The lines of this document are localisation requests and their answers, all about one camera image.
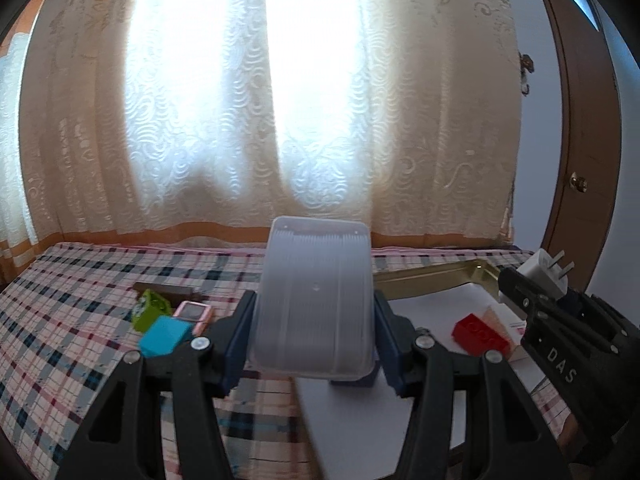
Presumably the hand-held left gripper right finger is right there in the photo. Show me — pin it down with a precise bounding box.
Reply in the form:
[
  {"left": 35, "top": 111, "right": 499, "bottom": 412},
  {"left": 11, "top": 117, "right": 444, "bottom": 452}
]
[{"left": 372, "top": 291, "right": 573, "bottom": 480}]

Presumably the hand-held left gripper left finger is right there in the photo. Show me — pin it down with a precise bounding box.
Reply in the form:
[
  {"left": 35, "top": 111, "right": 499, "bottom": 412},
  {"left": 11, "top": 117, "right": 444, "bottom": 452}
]
[{"left": 57, "top": 290, "right": 258, "bottom": 480}]

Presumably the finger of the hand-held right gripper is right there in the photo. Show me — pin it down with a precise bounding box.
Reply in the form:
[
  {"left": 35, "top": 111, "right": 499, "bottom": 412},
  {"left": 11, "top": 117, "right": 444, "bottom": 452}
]
[
  {"left": 497, "top": 267, "right": 557, "bottom": 332},
  {"left": 562, "top": 292, "right": 640, "bottom": 357}
]

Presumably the white charger plug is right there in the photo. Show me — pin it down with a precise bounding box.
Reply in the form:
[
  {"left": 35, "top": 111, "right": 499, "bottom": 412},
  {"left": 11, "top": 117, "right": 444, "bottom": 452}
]
[{"left": 516, "top": 250, "right": 574, "bottom": 302}]

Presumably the red toy brick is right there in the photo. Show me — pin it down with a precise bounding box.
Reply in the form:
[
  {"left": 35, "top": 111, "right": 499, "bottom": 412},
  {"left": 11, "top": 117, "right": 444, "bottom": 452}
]
[{"left": 452, "top": 313, "right": 511, "bottom": 356}]

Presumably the pink card box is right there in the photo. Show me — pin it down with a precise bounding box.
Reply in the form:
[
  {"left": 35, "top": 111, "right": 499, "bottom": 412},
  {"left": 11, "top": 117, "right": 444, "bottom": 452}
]
[{"left": 172, "top": 301, "right": 215, "bottom": 336}]

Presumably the teal cube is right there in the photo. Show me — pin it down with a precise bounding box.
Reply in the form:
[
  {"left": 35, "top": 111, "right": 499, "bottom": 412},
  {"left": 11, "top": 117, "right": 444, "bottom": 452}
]
[{"left": 137, "top": 316, "right": 194, "bottom": 359}]

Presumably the gold metal tin tray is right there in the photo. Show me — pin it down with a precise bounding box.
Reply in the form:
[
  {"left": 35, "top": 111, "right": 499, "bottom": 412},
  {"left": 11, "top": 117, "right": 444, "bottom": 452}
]
[{"left": 292, "top": 256, "right": 576, "bottom": 480}]

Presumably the brown wooden piece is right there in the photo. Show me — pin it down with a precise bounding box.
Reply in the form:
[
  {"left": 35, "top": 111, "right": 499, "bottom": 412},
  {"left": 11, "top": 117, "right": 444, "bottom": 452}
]
[{"left": 134, "top": 282, "right": 201, "bottom": 301}]

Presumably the translucent plastic container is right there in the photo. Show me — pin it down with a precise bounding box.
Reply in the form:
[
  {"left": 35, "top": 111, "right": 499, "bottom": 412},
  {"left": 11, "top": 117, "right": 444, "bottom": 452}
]
[{"left": 248, "top": 215, "right": 377, "bottom": 380}]

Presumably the green toy block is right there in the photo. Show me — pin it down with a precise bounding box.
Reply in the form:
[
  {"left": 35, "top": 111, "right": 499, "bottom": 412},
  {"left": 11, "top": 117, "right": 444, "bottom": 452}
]
[{"left": 132, "top": 288, "right": 173, "bottom": 332}]

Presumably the white pink box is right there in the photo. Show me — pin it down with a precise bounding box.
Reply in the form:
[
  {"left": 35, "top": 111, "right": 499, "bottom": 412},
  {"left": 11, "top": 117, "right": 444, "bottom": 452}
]
[{"left": 477, "top": 304, "right": 532, "bottom": 362}]

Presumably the white paper liner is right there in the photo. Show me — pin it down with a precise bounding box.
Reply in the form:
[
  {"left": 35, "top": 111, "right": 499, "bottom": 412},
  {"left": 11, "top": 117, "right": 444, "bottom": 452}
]
[{"left": 294, "top": 282, "right": 551, "bottom": 480}]

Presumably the plaid tablecloth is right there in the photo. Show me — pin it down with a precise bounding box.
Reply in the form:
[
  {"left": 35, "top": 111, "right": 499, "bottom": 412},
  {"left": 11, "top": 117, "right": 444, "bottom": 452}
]
[{"left": 0, "top": 241, "right": 591, "bottom": 480}]

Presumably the brown wooden door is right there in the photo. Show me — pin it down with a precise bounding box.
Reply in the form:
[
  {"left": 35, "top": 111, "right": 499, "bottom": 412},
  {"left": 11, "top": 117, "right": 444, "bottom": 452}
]
[{"left": 530, "top": 0, "right": 621, "bottom": 301}]

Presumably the cream patterned curtain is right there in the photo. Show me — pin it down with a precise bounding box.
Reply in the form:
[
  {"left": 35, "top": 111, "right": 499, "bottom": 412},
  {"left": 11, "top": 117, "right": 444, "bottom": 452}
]
[{"left": 0, "top": 0, "right": 523, "bottom": 273}]

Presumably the brass flower curtain hook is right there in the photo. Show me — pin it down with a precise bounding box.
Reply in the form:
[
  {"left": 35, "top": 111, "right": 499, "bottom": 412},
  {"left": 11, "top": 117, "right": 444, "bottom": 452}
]
[{"left": 519, "top": 52, "right": 534, "bottom": 96}]

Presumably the curtain tieback rope with tassels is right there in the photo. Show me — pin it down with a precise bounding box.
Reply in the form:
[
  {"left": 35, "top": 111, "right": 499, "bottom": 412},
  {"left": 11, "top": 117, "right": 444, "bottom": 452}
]
[{"left": 506, "top": 180, "right": 517, "bottom": 246}]

